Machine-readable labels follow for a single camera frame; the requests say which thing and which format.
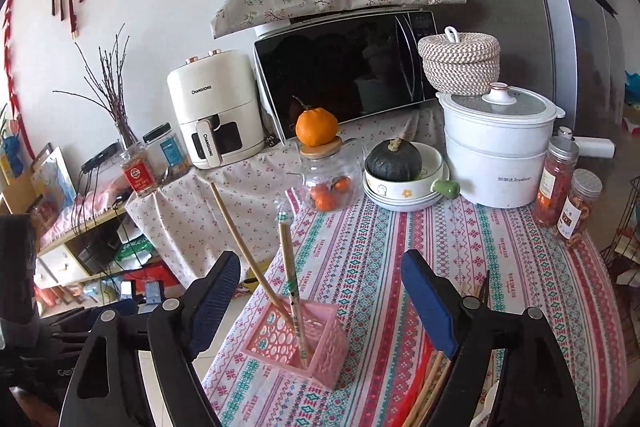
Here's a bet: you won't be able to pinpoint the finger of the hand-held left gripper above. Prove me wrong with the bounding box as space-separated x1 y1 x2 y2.
36 298 151 345

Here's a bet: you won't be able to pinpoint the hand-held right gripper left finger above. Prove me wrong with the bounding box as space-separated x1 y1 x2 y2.
59 250 242 427

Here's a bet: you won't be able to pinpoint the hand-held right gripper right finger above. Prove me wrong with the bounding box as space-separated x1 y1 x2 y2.
401 249 587 427

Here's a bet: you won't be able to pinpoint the pink plastic utensil holder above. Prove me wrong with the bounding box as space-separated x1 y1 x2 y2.
243 294 345 392

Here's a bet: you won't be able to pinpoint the low wooden cabinet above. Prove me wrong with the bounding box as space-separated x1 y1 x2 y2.
35 202 166 303

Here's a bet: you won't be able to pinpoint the small wooden shelf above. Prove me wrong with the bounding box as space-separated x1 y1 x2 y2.
0 167 36 214

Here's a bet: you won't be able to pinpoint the patterned striped tablecloth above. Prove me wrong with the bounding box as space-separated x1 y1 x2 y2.
200 184 628 427

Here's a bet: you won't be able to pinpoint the pink cloth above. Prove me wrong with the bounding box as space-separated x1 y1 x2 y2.
40 187 131 248

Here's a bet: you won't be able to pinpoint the paper-wrapped chopsticks pair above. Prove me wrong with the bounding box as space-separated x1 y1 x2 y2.
274 201 310 370

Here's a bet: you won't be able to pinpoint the small floral print cloth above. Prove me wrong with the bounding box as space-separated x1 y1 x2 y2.
125 107 446 288

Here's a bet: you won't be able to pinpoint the framed painting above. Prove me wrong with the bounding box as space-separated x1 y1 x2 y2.
30 146 78 218

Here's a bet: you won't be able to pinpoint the green plastic bag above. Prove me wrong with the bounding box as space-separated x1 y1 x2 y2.
115 242 151 264

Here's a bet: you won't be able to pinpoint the blue toy figure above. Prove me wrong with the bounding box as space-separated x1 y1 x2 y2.
0 134 23 178

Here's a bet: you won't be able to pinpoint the white plate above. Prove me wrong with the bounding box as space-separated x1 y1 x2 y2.
362 184 451 212

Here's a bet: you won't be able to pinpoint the white spoon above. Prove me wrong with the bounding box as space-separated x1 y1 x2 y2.
472 382 502 427

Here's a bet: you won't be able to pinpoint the black power strip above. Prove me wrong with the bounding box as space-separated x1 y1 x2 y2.
81 143 123 172

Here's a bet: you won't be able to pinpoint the red label plastic jar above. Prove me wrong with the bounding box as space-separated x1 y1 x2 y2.
119 142 158 199

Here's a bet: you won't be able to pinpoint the blue label plastic jar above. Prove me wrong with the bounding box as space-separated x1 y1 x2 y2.
142 123 193 182

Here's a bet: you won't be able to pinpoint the dark green pumpkin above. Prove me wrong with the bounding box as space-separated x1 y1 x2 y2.
365 137 423 182

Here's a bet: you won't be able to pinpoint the white electric pot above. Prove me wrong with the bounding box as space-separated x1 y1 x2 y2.
436 94 567 208

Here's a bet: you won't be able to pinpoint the glass vase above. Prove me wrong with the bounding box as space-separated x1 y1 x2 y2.
115 114 142 155

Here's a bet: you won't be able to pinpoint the glass jar with bamboo lid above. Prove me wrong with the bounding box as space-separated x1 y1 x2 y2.
299 137 368 212

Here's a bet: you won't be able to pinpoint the jar of red dried fruit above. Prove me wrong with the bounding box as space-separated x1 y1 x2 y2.
531 136 580 228

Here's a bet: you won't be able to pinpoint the jar of dried fruit rings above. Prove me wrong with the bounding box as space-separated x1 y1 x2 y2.
554 168 603 240

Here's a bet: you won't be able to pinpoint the dry branches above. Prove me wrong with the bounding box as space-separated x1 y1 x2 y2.
52 24 140 132

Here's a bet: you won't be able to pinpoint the tangerine with stem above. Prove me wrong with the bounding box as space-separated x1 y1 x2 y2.
294 96 340 146

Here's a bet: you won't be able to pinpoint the white air fryer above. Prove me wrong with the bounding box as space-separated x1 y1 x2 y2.
166 48 266 171

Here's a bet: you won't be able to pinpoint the glass pot lid white knob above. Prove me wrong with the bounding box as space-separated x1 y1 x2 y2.
439 82 557 116

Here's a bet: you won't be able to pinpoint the white handheld appliance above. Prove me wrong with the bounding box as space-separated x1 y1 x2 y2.
557 126 616 159

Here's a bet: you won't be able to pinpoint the black microwave oven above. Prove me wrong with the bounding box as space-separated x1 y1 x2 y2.
252 7 441 142

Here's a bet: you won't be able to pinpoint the white bowl with green handle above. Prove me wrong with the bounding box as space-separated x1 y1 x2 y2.
363 143 460 204

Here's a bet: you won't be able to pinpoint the red hanging chili string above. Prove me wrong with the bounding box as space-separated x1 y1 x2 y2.
2 0 36 162

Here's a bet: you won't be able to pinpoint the black wire rack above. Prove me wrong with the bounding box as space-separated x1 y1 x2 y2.
600 177 640 303

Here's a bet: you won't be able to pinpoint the woven rope basket with lid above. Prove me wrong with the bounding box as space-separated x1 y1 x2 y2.
417 27 502 96

